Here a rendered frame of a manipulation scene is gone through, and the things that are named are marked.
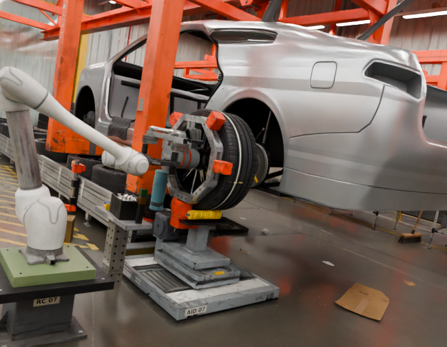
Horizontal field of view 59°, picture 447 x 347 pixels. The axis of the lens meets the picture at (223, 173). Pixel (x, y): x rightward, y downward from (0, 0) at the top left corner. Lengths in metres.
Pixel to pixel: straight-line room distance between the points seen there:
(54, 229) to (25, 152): 0.39
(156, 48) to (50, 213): 1.39
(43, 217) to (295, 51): 1.70
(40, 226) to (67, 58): 2.91
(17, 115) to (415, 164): 1.99
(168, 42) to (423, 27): 10.65
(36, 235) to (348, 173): 1.56
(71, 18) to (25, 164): 2.80
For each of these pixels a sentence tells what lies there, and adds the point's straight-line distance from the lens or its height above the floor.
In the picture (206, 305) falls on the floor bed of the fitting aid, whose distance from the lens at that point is 2.37.
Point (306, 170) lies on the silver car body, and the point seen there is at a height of 0.91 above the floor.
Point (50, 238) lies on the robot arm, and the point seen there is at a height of 0.46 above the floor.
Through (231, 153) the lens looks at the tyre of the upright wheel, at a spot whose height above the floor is 0.93.
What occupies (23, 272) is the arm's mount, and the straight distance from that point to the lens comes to 1.87.
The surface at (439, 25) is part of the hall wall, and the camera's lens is 12.72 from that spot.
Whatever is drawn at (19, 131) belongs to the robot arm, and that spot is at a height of 0.90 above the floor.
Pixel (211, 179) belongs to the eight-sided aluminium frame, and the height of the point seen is 0.77.
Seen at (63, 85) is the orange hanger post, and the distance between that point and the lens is 4.57.
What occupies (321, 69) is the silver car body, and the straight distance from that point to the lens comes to 2.40.
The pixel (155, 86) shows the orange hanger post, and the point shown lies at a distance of 2.79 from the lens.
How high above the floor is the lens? 1.07
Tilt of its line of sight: 6 degrees down
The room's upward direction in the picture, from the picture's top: 10 degrees clockwise
